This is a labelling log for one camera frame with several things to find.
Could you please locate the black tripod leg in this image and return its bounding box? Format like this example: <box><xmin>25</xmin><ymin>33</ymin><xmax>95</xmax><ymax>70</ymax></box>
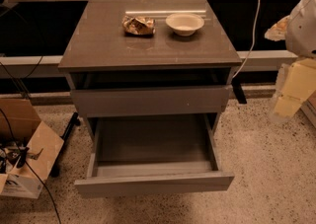
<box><xmin>50</xmin><ymin>112</ymin><xmax>80</xmax><ymax>178</ymax></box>

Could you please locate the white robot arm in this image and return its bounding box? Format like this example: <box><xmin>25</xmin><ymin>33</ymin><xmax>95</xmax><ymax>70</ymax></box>
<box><xmin>265</xmin><ymin>0</ymin><xmax>316</xmax><ymax>123</ymax></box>

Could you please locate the cardboard box right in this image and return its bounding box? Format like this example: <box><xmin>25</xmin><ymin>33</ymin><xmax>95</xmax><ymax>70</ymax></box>
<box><xmin>301</xmin><ymin>92</ymin><xmax>316</xmax><ymax>128</ymax></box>

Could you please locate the white paper bowl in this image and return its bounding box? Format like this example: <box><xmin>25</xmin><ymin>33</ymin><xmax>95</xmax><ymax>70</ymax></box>
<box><xmin>166</xmin><ymin>13</ymin><xmax>204</xmax><ymax>37</ymax></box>

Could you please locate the white cable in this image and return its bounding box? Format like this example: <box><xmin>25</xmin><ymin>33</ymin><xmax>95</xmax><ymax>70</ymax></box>
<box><xmin>231</xmin><ymin>0</ymin><xmax>262</xmax><ymax>80</ymax></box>

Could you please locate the crumpled snack bag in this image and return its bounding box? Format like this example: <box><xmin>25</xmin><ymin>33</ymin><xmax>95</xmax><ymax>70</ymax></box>
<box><xmin>121</xmin><ymin>16</ymin><xmax>155</xmax><ymax>36</ymax></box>

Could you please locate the grey drawer cabinet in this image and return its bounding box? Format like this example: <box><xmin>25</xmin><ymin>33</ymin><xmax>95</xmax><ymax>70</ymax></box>
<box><xmin>58</xmin><ymin>0</ymin><xmax>241</xmax><ymax>132</ymax></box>

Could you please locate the grey drawer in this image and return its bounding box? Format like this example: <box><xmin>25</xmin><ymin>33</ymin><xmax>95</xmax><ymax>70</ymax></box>
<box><xmin>71</xmin><ymin>69</ymin><xmax>231</xmax><ymax>117</ymax></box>
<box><xmin>75</xmin><ymin>114</ymin><xmax>234</xmax><ymax>197</ymax></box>

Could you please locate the grey top drawer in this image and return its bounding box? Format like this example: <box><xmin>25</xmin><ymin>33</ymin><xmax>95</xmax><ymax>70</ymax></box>
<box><xmin>71</xmin><ymin>69</ymin><xmax>231</xmax><ymax>117</ymax></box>

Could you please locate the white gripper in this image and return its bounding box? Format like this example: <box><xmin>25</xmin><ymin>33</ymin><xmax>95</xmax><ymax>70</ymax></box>
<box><xmin>268</xmin><ymin>58</ymin><xmax>316</xmax><ymax>123</ymax></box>

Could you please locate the open cardboard box left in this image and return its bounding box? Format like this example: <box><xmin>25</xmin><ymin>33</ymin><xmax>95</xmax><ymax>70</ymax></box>
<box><xmin>0</xmin><ymin>99</ymin><xmax>63</xmax><ymax>198</ymax></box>

